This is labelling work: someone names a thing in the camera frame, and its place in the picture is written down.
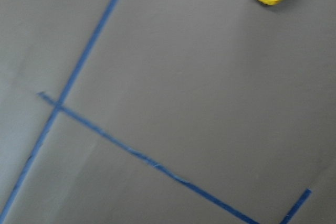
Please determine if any brown paper table cover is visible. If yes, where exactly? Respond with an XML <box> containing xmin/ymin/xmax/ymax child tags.
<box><xmin>1</xmin><ymin>0</ymin><xmax>335</xmax><ymax>223</ymax></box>

